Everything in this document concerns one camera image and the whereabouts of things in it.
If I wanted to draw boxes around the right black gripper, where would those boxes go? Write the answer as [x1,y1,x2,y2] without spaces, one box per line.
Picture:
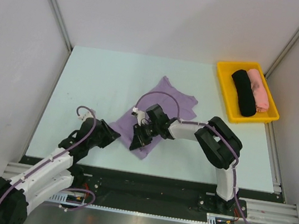
[130,118,161,154]

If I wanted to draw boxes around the purple t shirt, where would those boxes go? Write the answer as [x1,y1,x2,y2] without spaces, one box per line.
[109,76,198,160]

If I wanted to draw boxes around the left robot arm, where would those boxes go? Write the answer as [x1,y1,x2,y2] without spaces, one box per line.
[0,117,121,224]

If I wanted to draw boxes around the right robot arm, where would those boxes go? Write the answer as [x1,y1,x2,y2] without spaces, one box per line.
[129,104,243,214]

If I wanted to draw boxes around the yellow plastic tray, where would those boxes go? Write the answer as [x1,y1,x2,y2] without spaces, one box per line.
[216,61,280,124]

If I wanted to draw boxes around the rolled black t shirt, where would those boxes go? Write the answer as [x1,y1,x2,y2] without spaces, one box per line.
[231,70,256,117]

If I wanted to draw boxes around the rolled pink t shirt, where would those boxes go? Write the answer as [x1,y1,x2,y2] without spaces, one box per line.
[247,69,269,113]

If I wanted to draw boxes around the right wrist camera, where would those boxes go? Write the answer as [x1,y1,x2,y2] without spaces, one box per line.
[131,107,149,126]

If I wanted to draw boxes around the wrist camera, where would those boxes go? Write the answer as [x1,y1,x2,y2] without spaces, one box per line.
[76,106,96,121]
[131,107,149,126]

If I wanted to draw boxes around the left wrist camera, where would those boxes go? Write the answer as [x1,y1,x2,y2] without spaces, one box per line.
[76,106,96,121]

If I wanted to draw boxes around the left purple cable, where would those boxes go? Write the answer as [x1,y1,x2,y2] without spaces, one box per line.
[0,94,100,224]

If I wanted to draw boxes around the purple cable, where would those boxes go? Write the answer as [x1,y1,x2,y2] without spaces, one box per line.
[0,94,100,224]
[123,87,249,198]

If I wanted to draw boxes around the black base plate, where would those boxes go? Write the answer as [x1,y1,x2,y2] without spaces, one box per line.
[15,154,286,224]

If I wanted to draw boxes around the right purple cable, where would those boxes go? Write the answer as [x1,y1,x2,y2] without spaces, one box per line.
[123,87,249,198]

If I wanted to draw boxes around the white slotted cable duct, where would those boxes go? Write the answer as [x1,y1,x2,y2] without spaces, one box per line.
[45,189,221,224]

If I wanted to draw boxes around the aluminium frame rail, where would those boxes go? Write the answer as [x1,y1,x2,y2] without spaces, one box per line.
[0,160,299,224]

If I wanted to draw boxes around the left aluminium corner post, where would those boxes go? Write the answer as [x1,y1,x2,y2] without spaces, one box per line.
[48,0,73,53]

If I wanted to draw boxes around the aluminium corner post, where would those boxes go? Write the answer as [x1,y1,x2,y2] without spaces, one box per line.
[48,0,73,53]
[264,26,299,79]

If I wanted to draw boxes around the right aluminium corner post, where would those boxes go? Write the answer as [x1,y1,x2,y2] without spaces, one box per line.
[264,26,299,79]

